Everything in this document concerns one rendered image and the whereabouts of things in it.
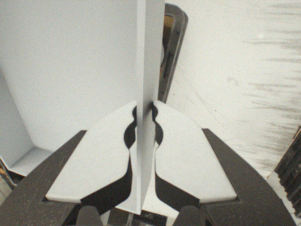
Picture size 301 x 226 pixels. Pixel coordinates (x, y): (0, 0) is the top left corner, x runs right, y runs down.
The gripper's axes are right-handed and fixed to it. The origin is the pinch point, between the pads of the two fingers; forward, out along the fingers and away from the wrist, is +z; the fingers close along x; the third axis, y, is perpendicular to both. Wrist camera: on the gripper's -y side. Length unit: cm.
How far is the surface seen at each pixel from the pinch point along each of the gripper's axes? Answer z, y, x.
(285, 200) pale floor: 78, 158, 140
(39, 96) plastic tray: 6.5, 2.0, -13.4
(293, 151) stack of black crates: 59, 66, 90
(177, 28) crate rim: 15.1, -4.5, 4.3
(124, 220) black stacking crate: 23, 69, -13
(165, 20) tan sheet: 25.6, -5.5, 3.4
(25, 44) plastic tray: 6.2, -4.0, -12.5
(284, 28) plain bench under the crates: 31.7, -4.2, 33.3
